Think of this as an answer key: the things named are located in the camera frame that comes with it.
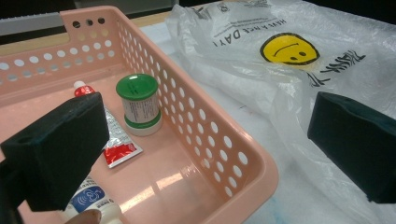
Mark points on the red and silver tube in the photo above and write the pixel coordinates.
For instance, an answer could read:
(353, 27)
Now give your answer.
(120, 146)

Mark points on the clear plastic bag yellow smiley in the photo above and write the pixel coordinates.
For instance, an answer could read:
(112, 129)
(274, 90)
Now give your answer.
(249, 62)

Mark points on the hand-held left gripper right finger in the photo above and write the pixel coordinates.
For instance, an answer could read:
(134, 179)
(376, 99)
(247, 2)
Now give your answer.
(355, 146)

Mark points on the grey metal rail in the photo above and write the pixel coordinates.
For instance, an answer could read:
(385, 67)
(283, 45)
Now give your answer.
(31, 25)

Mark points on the pink perforated plastic basket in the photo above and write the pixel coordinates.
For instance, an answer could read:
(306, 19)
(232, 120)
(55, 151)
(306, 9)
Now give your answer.
(174, 177)

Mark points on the white bottle with blue label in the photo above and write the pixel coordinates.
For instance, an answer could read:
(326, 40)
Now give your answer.
(90, 196)

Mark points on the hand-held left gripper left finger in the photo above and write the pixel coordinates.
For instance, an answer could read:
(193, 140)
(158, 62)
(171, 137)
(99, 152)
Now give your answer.
(59, 149)

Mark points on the green capped white bottle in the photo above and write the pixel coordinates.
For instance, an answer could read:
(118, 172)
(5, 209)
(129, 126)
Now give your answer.
(140, 109)

